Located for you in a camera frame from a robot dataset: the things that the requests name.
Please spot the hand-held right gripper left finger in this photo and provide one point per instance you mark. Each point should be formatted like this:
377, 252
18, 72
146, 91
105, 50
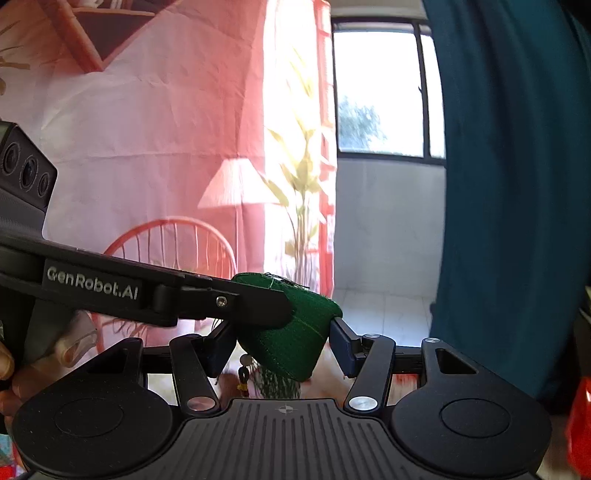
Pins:
221, 350

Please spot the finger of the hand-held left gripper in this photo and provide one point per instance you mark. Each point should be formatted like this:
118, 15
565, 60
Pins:
249, 304

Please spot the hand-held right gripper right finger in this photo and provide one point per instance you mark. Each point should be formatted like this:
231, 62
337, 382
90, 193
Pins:
341, 347

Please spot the green knitted hat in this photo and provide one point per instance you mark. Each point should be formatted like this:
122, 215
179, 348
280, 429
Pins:
295, 341

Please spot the person's left hand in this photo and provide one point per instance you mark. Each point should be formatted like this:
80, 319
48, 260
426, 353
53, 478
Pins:
74, 346

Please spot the pink printed room backdrop cloth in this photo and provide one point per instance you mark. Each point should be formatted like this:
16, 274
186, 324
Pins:
161, 115

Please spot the teal curtain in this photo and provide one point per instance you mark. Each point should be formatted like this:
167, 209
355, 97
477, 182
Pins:
508, 184

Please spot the window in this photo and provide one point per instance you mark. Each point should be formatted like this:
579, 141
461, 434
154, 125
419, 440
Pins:
378, 92

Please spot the red plastic bag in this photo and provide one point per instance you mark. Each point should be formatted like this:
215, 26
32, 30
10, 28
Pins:
581, 429

